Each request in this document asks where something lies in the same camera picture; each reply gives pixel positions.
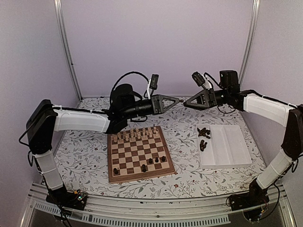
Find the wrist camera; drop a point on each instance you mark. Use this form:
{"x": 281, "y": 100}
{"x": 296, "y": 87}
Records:
{"x": 152, "y": 86}
{"x": 202, "y": 81}

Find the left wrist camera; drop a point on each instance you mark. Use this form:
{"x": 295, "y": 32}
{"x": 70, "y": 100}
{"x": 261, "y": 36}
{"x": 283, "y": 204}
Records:
{"x": 152, "y": 86}

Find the dark chess pieces in tray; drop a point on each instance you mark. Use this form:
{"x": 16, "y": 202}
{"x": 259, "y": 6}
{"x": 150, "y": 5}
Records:
{"x": 205, "y": 134}

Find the white chess piece row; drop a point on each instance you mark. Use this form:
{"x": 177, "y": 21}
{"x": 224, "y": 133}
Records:
{"x": 136, "y": 134}

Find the floral patterned table mat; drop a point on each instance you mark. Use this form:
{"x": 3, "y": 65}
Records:
{"x": 82, "y": 159}

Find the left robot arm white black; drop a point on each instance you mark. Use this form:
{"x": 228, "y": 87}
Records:
{"x": 47, "y": 118}

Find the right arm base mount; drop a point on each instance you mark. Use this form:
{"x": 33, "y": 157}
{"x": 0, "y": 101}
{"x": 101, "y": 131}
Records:
{"x": 254, "y": 197}

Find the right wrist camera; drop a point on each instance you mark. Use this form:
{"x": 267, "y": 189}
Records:
{"x": 202, "y": 81}

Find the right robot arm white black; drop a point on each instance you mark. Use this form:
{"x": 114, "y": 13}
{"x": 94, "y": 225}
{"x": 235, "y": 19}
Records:
{"x": 274, "y": 123}

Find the aluminium front rail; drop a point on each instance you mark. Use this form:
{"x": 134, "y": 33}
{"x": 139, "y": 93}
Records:
{"x": 102, "y": 211}

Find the wooden chess board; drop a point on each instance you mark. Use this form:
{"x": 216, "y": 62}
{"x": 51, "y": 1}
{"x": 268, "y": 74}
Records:
{"x": 128, "y": 158}

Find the white plastic tray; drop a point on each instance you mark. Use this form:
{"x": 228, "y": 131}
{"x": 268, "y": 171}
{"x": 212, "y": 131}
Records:
{"x": 225, "y": 149}

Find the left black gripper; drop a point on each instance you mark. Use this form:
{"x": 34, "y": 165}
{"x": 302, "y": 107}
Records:
{"x": 177, "y": 100}

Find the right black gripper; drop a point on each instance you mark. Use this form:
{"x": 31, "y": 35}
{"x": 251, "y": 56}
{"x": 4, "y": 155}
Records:
{"x": 196, "y": 107}

